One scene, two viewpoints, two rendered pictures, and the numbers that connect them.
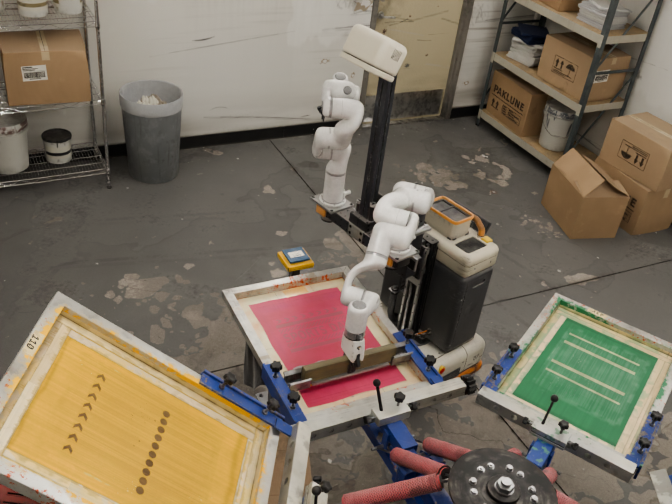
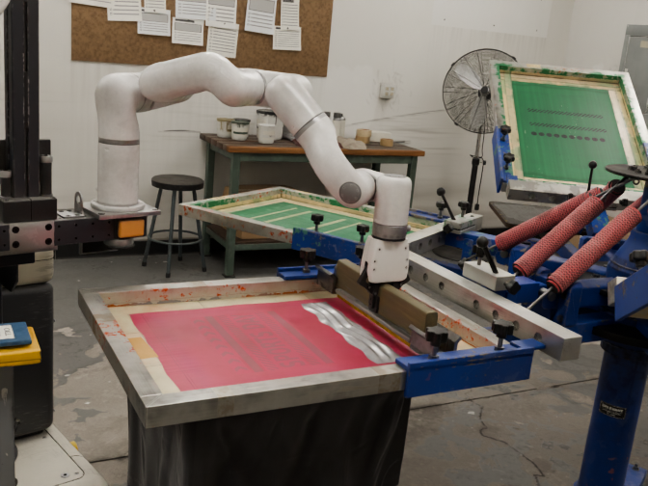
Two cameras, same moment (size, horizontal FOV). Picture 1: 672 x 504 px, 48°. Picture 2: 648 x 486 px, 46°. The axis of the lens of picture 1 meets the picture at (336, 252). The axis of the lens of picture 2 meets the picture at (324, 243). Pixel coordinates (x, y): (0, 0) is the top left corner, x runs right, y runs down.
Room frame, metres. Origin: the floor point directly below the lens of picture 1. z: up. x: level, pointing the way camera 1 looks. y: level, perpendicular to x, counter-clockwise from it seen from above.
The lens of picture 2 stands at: (2.17, 1.52, 1.56)
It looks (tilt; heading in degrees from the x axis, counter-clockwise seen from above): 15 degrees down; 272
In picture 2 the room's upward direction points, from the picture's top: 5 degrees clockwise
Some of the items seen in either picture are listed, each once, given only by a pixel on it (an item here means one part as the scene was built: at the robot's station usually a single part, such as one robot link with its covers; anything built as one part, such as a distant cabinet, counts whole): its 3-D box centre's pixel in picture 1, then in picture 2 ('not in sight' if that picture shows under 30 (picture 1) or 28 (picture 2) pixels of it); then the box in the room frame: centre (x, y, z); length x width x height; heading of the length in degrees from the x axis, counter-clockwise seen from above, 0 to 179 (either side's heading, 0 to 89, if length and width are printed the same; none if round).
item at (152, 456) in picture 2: not in sight; (154, 449); (2.51, 0.15, 0.74); 0.45 x 0.03 x 0.43; 120
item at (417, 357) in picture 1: (415, 360); (333, 280); (2.19, -0.36, 0.97); 0.30 x 0.05 x 0.07; 30
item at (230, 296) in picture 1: (325, 338); (294, 328); (2.26, 0.00, 0.97); 0.79 x 0.58 x 0.04; 30
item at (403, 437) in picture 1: (396, 433); (503, 290); (1.77, -0.28, 1.02); 0.17 x 0.06 x 0.05; 30
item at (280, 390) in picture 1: (283, 396); (465, 366); (1.91, 0.12, 0.97); 0.30 x 0.05 x 0.07; 30
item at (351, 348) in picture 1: (352, 343); (386, 256); (2.08, -0.10, 1.12); 0.10 x 0.07 x 0.11; 30
